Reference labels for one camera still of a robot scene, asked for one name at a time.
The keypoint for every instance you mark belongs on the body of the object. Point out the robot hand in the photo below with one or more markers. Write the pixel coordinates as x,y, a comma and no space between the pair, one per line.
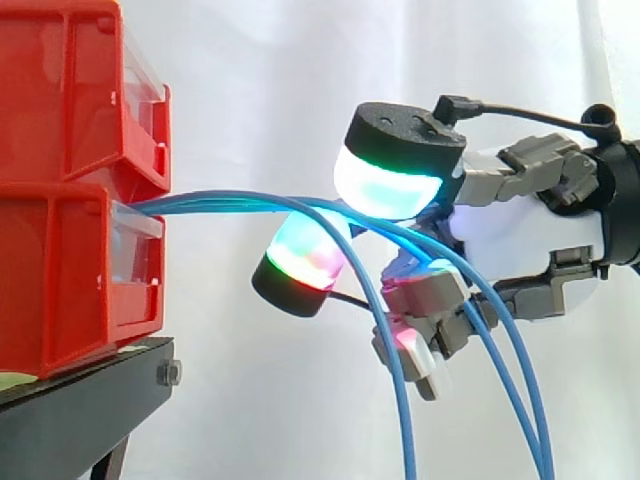
520,240

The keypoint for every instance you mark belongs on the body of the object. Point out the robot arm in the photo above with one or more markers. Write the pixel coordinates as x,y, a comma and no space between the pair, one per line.
622,200

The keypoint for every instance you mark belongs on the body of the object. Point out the black stand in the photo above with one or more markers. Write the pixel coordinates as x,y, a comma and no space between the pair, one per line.
100,395

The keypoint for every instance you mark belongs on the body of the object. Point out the red storage bin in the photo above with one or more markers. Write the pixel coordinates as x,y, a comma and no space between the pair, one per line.
45,90
60,280

